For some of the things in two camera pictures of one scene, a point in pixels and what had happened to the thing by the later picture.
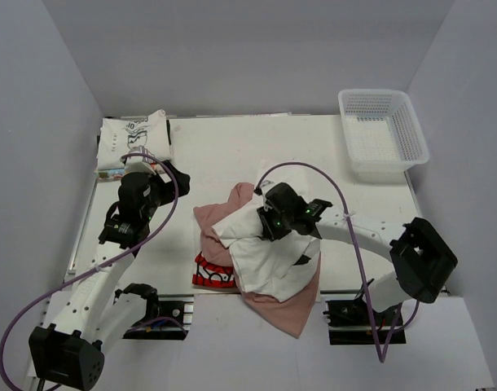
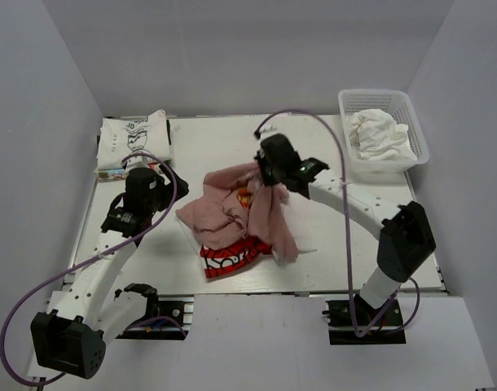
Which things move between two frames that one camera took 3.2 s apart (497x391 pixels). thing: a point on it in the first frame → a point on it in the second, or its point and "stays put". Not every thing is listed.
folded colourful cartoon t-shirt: (109, 174) stays put
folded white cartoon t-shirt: (124, 135) stays put
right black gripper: (270, 230) → (270, 180)
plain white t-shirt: (264, 267) → (376, 135)
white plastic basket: (384, 137) stays put
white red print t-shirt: (209, 276) → (217, 261)
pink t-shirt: (294, 314) → (235, 207)
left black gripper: (166, 187) stays put
